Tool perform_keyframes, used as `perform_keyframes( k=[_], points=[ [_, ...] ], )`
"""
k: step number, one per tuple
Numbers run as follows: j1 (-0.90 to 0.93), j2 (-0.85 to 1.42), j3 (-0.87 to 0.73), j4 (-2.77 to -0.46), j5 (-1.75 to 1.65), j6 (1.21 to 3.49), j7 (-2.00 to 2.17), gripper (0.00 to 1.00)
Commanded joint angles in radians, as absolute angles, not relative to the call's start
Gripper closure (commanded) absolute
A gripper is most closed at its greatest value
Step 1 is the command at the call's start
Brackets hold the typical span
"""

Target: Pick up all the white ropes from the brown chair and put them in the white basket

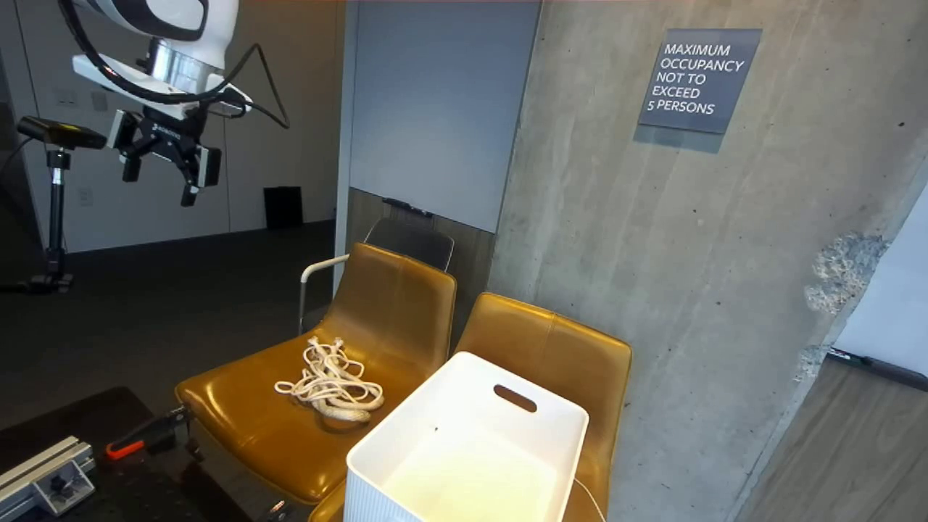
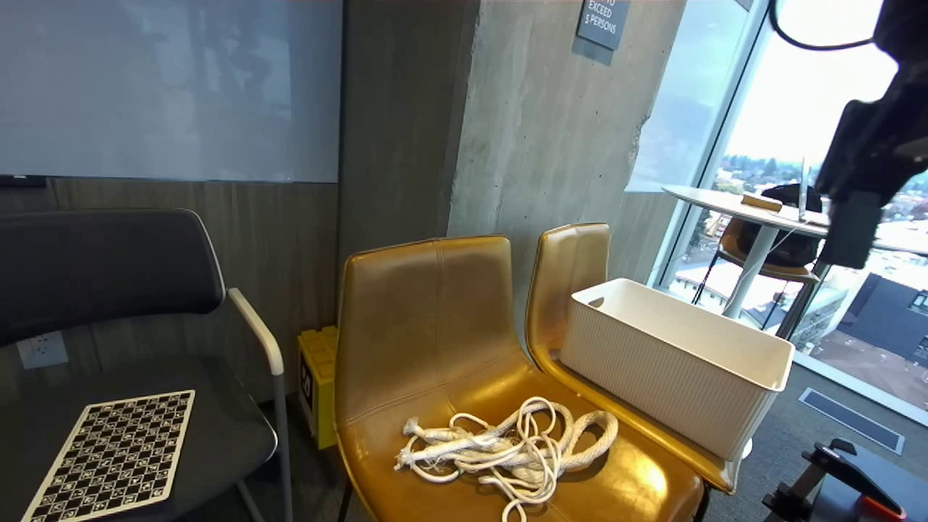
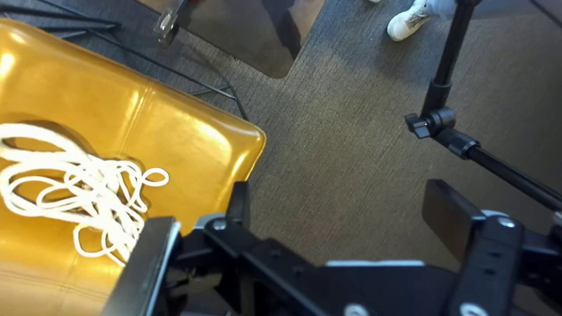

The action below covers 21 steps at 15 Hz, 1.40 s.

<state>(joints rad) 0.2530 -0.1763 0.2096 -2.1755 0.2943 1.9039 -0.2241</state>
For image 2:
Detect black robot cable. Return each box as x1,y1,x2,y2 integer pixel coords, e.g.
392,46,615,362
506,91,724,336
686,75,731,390
764,0,882,56

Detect wall whiteboard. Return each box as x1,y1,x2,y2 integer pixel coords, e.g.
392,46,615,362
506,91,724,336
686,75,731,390
0,0,344,187

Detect white perforated grid mat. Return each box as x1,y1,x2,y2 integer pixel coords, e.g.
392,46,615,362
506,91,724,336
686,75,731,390
19,385,196,522

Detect thin white cord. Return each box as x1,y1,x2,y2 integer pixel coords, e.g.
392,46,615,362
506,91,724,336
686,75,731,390
448,392,586,507

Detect grey wall sign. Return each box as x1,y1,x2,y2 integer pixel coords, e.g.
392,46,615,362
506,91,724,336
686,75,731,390
574,0,632,52

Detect black fabric chair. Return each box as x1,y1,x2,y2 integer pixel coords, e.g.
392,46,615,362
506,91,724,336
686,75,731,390
0,207,297,522

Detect white wall label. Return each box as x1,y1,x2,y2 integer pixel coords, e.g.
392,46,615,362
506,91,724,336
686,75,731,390
15,330,73,371

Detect dark background chair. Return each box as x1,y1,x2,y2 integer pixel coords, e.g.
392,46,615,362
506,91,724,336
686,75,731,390
690,182,834,336

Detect black orange stand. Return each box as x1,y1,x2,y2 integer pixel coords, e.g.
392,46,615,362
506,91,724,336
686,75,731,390
761,439,928,522

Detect white plastic basket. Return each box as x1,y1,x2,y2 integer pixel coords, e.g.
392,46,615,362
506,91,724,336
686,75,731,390
557,276,796,465

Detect round white table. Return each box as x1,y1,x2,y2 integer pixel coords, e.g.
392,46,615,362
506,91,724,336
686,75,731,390
664,182,834,321

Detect thick white braided rope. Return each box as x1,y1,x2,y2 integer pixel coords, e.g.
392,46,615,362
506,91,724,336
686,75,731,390
392,410,621,478

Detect large glass window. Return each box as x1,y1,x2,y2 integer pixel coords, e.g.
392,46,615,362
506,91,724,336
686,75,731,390
625,0,928,430

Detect floor vent grille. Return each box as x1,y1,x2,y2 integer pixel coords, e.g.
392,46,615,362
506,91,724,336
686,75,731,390
796,385,908,458

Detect black whiteboard eraser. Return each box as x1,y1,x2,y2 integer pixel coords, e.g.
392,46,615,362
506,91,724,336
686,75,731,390
0,171,49,191

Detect yellow box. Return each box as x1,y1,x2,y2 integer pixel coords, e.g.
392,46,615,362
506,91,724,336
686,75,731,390
296,324,341,453

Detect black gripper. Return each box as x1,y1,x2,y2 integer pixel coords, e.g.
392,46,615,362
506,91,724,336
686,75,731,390
819,187,886,274

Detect brown item on table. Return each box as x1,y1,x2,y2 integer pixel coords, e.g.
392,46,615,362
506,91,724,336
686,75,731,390
737,191,785,216

